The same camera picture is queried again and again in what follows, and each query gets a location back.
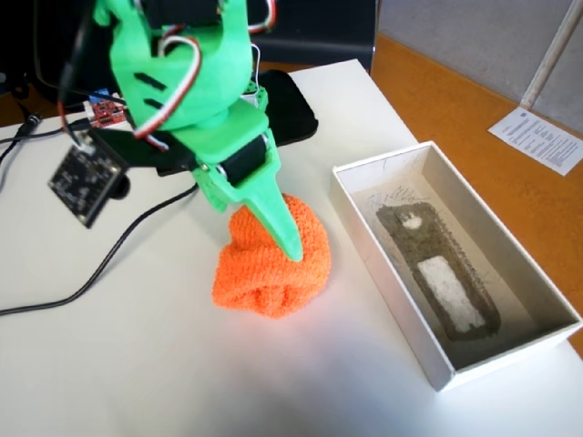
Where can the printed white paper sheet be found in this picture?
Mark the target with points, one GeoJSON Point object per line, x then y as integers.
{"type": "Point", "coordinates": [537, 136]}

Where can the white pole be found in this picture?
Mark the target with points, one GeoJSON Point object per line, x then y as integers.
{"type": "Point", "coordinates": [546, 64]}

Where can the red circuit board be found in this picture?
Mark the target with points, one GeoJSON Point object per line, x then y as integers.
{"type": "Point", "coordinates": [107, 114]}

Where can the green gripper with motor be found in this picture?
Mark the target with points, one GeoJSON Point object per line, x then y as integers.
{"type": "Point", "coordinates": [232, 147]}

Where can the white cardboard box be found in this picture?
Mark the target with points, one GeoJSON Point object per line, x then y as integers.
{"type": "Point", "coordinates": [364, 239]}

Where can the black camera circuit board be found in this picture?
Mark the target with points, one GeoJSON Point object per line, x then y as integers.
{"type": "Point", "coordinates": [84, 182]}

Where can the black monitor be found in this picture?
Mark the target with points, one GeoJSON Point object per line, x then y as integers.
{"type": "Point", "coordinates": [319, 32]}

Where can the orange knitted cloth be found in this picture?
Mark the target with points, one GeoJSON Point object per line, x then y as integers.
{"type": "Point", "coordinates": [264, 282]}

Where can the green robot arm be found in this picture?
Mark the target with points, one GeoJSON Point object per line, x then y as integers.
{"type": "Point", "coordinates": [214, 68]}

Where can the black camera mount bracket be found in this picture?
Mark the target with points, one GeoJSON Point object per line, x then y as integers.
{"type": "Point", "coordinates": [146, 157]}

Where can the grey insert with white patches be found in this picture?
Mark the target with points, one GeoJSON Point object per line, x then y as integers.
{"type": "Point", "coordinates": [410, 246]}

